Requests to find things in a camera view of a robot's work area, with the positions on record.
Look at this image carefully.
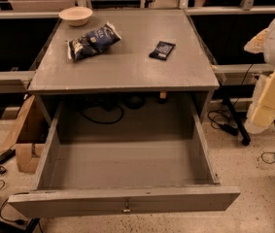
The black cable under cabinet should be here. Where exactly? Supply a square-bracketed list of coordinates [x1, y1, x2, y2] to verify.
[78, 95, 125, 126]

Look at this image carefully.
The black power adapter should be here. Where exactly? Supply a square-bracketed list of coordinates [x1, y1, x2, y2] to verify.
[220, 124, 238, 136]

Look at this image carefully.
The cream bowl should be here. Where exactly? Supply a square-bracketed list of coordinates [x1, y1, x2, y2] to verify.
[59, 7, 93, 26]

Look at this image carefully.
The dark blue rxbar wrapper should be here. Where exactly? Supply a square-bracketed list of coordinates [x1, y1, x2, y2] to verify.
[149, 41, 175, 61]

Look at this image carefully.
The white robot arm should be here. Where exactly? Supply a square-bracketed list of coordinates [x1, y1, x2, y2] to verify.
[244, 18, 275, 134]

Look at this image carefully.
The black floor cable right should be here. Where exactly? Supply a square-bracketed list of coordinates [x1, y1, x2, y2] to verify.
[207, 63, 275, 165]

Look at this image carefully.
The cardboard box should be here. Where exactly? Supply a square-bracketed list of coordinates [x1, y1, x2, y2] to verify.
[0, 95, 48, 174]

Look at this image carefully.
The grey cabinet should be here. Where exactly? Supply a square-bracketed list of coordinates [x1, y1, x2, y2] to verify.
[28, 9, 219, 122]

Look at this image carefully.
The blue chip bag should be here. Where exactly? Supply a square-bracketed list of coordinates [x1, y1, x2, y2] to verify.
[67, 21, 121, 61]

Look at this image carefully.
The black stand leg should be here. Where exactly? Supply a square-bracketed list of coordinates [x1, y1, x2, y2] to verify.
[223, 96, 251, 146]

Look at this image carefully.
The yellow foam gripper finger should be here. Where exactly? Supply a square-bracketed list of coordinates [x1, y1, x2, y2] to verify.
[244, 28, 268, 54]
[245, 71, 275, 134]

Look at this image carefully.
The grey open top drawer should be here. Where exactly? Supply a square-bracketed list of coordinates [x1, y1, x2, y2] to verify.
[9, 93, 240, 218]

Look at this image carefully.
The metal drawer knob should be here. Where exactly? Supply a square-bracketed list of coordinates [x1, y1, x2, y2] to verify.
[122, 202, 131, 214]

